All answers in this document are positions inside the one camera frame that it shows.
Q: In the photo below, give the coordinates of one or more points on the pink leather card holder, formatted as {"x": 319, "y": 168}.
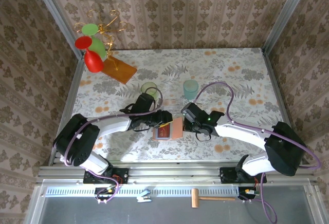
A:
{"x": 177, "y": 131}

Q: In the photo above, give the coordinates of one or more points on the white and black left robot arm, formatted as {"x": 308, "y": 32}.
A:
{"x": 113, "y": 126}

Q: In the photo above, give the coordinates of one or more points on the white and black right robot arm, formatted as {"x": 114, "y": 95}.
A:
{"x": 239, "y": 132}

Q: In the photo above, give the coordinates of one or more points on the blue plastic cup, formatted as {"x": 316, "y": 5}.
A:
{"x": 190, "y": 90}

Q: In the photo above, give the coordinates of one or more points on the green plastic cup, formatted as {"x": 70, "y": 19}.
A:
{"x": 147, "y": 86}

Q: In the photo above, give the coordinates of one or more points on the wooden mallet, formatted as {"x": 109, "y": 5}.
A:
{"x": 195, "y": 198}

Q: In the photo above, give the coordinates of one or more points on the blue and white stapler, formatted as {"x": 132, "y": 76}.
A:
{"x": 144, "y": 197}

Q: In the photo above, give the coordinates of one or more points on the red plastic wine glass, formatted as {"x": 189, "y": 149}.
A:
{"x": 93, "y": 60}

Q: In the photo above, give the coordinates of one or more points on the grey metal shelf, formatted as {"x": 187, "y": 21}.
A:
{"x": 167, "y": 213}

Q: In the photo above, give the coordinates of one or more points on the green plastic wine glass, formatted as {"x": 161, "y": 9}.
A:
{"x": 90, "y": 28}

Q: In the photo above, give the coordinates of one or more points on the aluminium mounting rail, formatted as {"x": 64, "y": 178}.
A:
{"x": 174, "y": 174}

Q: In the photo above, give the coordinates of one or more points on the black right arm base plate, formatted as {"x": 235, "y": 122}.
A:
{"x": 226, "y": 176}

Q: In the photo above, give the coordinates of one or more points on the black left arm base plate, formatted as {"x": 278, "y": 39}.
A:
{"x": 120, "y": 175}

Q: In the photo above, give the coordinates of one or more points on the aluminium table side rail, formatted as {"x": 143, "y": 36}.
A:
{"x": 278, "y": 93}
{"x": 72, "y": 93}

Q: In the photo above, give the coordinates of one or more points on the aluminium frame post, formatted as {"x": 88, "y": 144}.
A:
{"x": 285, "y": 16}
{"x": 58, "y": 16}

